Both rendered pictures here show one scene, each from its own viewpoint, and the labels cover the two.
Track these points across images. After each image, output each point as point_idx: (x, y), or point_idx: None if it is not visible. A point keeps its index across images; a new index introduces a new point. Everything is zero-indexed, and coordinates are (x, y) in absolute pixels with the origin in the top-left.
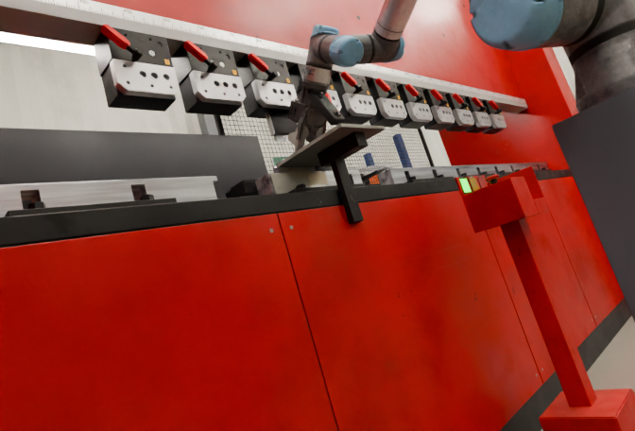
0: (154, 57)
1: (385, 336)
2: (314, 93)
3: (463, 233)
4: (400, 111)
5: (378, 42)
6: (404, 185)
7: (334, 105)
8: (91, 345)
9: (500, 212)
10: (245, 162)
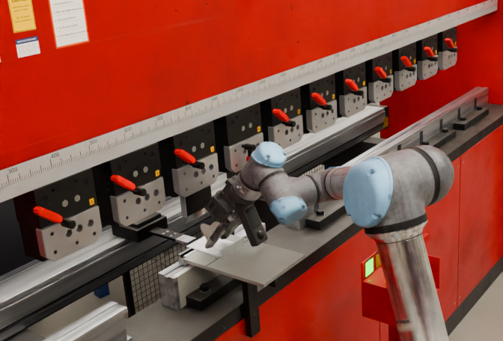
0: (79, 203)
1: None
2: (241, 206)
3: (353, 280)
4: (329, 117)
5: (324, 194)
6: (309, 258)
7: (259, 217)
8: None
9: (391, 315)
10: None
